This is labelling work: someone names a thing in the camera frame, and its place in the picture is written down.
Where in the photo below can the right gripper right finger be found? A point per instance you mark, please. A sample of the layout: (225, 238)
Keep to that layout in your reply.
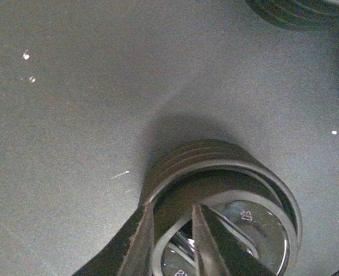
(217, 251)

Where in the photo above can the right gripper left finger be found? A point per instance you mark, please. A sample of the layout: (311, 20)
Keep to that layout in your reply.
(130, 250)

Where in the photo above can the black cup lid stack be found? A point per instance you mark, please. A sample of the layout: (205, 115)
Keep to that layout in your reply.
(297, 15)
(253, 203)

